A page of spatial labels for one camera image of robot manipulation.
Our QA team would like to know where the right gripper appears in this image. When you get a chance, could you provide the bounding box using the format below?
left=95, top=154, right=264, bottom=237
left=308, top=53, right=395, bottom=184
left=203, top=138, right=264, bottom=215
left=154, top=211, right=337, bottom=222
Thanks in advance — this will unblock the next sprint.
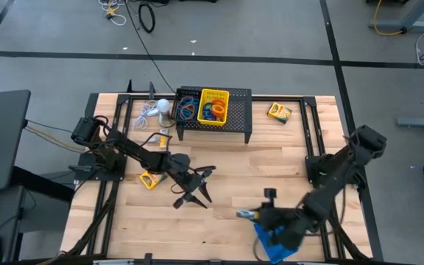
left=255, top=186, right=309, bottom=254

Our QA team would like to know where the small yellow crayon pack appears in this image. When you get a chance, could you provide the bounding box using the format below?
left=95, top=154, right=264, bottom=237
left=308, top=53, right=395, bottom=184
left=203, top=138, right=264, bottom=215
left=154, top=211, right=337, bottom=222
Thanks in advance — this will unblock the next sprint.
left=158, top=128, right=172, bottom=149

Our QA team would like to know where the grey desk foot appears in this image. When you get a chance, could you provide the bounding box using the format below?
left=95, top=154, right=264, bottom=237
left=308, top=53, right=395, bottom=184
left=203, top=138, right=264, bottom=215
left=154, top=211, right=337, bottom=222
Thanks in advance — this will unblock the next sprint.
left=396, top=116, right=424, bottom=130

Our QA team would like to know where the yellow plastic basket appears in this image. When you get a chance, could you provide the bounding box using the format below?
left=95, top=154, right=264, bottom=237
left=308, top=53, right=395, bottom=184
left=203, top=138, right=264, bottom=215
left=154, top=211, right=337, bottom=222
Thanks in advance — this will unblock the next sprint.
left=197, top=88, right=231, bottom=127

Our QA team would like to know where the black coiled floor cable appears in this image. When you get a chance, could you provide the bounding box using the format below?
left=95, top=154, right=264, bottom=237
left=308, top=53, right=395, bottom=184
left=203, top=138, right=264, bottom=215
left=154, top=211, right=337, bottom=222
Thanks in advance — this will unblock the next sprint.
left=138, top=1, right=157, bottom=35

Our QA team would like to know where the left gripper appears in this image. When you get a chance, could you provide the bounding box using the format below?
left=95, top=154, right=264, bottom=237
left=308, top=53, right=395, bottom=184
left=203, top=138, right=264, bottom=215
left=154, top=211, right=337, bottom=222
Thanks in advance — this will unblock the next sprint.
left=163, top=152, right=217, bottom=211

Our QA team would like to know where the black desk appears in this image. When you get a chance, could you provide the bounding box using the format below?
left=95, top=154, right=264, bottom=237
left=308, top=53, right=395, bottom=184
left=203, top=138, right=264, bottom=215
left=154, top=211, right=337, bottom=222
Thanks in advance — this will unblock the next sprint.
left=0, top=89, right=32, bottom=195

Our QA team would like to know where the black plastic basket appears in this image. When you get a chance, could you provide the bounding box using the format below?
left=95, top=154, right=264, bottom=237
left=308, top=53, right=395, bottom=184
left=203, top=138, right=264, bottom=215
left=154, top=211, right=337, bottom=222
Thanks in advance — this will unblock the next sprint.
left=174, top=88, right=202, bottom=125

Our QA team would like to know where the long black floor cable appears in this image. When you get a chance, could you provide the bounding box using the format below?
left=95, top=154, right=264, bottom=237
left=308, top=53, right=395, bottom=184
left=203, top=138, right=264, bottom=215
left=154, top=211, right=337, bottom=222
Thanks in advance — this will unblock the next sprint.
left=123, top=0, right=177, bottom=93

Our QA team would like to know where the white lamp cable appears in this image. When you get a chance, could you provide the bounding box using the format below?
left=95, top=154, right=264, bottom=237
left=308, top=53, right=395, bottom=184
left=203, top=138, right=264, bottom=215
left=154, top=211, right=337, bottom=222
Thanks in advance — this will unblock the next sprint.
left=132, top=100, right=161, bottom=144

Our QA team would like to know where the yellow floor cable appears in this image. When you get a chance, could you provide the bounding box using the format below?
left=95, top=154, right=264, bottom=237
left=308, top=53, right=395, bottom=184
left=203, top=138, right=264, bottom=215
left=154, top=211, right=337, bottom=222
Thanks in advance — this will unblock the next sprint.
left=372, top=0, right=406, bottom=38

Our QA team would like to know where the black perforated metal riser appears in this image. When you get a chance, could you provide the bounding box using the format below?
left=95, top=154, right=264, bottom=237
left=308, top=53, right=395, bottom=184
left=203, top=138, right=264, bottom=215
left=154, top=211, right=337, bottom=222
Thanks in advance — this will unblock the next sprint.
left=174, top=85, right=253, bottom=145

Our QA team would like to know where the white yellow cable bundle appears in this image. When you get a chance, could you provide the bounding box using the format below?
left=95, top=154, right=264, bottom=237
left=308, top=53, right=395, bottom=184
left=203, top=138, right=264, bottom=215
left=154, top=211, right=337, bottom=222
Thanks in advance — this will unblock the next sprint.
left=97, top=0, right=128, bottom=27

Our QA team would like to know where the blue plastic basket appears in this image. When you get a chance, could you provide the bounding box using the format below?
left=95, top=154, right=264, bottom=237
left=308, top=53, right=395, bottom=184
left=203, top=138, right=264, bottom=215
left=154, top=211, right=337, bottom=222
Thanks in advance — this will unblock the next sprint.
left=252, top=219, right=300, bottom=265

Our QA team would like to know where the blue coil wristband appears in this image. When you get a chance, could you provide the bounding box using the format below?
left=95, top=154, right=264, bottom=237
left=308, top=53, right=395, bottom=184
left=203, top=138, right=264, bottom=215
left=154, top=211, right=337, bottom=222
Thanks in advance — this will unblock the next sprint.
left=200, top=102, right=216, bottom=121

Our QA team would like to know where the bulb lamp with brass base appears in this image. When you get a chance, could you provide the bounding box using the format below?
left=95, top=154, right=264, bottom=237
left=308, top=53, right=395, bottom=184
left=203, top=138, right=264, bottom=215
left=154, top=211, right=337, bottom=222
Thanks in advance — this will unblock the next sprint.
left=155, top=98, right=177, bottom=129

